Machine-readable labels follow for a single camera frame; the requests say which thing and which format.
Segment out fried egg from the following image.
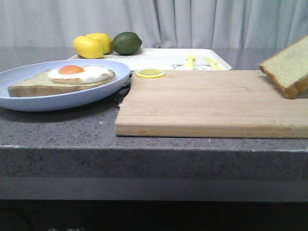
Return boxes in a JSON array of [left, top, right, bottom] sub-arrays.
[[47, 65, 114, 84]]

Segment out bread slice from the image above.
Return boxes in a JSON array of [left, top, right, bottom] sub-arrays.
[[8, 70, 116, 97], [259, 36, 308, 99]]

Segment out light blue plate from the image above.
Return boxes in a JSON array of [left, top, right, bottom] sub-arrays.
[[0, 59, 130, 112]]

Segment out white rectangular tray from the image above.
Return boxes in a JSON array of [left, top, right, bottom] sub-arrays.
[[68, 48, 232, 71]]

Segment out yellow lemon slice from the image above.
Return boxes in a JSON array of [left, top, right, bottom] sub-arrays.
[[134, 68, 166, 78]]

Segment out yellow plastic fork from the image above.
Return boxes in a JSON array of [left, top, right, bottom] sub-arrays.
[[185, 54, 196, 70]]

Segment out wooden cutting board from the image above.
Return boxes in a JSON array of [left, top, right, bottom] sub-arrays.
[[115, 70, 308, 138]]

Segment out yellow plastic knife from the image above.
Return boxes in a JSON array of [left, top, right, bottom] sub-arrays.
[[203, 57, 222, 70]]

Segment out green lime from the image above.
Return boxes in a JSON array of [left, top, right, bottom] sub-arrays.
[[111, 31, 142, 55]]

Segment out back yellow lemon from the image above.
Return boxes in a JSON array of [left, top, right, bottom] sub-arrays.
[[86, 33, 112, 54]]

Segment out front yellow lemon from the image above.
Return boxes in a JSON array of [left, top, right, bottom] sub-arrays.
[[73, 36, 104, 59]]

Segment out white curtain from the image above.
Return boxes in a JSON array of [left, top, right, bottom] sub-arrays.
[[0, 0, 308, 49]]

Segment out metal cutting board handle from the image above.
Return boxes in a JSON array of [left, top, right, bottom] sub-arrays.
[[114, 78, 131, 108]]

